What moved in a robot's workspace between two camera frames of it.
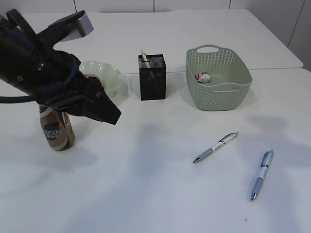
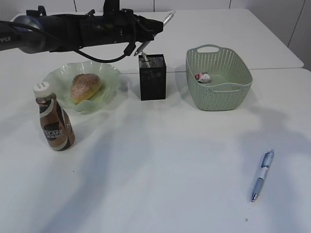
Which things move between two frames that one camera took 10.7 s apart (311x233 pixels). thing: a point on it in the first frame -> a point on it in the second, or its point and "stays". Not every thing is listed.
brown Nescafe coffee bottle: x=57 y=128 stays
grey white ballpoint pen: x=228 y=139 -> x=145 y=44
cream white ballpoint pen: x=144 y=53 stays
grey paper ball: x=204 y=79 stays
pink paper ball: x=198 y=76 stays
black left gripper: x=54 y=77 -> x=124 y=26
